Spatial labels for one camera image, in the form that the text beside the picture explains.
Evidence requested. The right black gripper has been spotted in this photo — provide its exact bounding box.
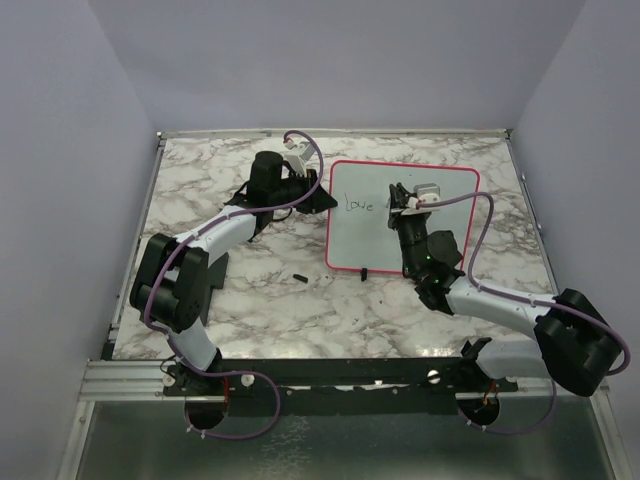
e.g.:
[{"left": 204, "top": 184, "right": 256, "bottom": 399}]
[{"left": 388, "top": 183, "right": 429, "bottom": 276}]

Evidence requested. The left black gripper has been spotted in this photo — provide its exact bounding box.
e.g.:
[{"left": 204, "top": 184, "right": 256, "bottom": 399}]
[{"left": 270, "top": 168, "right": 337, "bottom": 215}]

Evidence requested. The black marker cap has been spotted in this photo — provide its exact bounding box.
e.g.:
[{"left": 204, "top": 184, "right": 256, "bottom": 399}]
[{"left": 292, "top": 274, "right": 309, "bottom": 284}]

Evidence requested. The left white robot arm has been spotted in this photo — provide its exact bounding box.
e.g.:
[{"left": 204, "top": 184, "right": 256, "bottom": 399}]
[{"left": 129, "top": 142, "right": 337, "bottom": 395}]

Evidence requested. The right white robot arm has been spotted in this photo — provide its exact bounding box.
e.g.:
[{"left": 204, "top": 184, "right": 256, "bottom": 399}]
[{"left": 388, "top": 183, "right": 631, "bottom": 397}]

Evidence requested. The black foam pad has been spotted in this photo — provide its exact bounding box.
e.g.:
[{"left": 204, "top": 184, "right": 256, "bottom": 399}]
[{"left": 200, "top": 253, "right": 229, "bottom": 326}]

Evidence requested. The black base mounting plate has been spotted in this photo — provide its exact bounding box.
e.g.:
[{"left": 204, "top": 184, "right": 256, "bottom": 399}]
[{"left": 163, "top": 348, "right": 518, "bottom": 417}]

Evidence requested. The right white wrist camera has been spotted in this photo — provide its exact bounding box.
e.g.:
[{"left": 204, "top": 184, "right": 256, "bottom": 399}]
[{"left": 403, "top": 183, "right": 441, "bottom": 215}]

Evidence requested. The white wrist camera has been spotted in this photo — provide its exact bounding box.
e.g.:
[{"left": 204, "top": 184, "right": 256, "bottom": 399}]
[
  {"left": 283, "top": 139, "right": 316, "bottom": 176},
  {"left": 403, "top": 183, "right": 441, "bottom": 215}
]

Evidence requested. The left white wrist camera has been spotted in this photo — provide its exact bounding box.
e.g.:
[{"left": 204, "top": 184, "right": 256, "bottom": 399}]
[{"left": 283, "top": 139, "right": 316, "bottom": 176}]

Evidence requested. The aluminium table frame rail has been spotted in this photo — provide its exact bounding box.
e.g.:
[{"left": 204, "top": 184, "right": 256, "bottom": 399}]
[{"left": 77, "top": 132, "right": 166, "bottom": 404}]

